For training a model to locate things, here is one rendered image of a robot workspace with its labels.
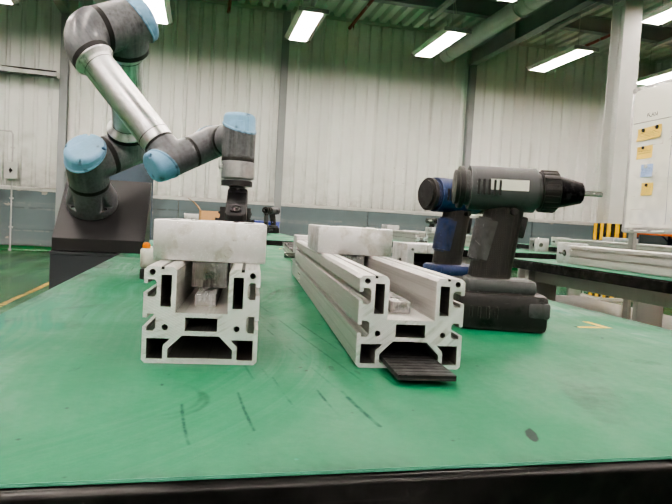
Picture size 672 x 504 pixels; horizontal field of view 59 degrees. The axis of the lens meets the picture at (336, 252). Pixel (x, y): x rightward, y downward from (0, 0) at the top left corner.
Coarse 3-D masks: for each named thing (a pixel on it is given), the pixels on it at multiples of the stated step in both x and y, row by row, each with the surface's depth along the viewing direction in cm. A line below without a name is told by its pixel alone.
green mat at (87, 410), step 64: (128, 256) 166; (0, 320) 66; (64, 320) 68; (128, 320) 70; (320, 320) 78; (576, 320) 91; (0, 384) 43; (64, 384) 44; (128, 384) 45; (192, 384) 46; (256, 384) 47; (320, 384) 48; (384, 384) 49; (448, 384) 50; (512, 384) 51; (576, 384) 52; (640, 384) 54; (0, 448) 32; (64, 448) 32; (128, 448) 33; (192, 448) 33; (256, 448) 34; (320, 448) 34; (384, 448) 35; (448, 448) 35; (512, 448) 36; (576, 448) 37; (640, 448) 37
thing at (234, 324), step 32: (160, 288) 51; (192, 288) 66; (224, 288) 70; (256, 288) 58; (160, 320) 51; (192, 320) 57; (224, 320) 52; (256, 320) 52; (160, 352) 54; (192, 352) 54; (224, 352) 55; (256, 352) 53
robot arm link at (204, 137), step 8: (200, 128) 144; (208, 128) 140; (216, 128) 137; (192, 136) 137; (200, 136) 137; (208, 136) 138; (200, 144) 136; (208, 144) 137; (200, 152) 136; (208, 152) 138; (216, 152) 139; (208, 160) 139
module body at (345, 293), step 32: (320, 256) 85; (384, 256) 86; (320, 288) 90; (352, 288) 64; (384, 288) 54; (416, 288) 61; (448, 288) 55; (352, 320) 62; (384, 320) 54; (416, 320) 55; (448, 320) 55; (352, 352) 56; (448, 352) 58
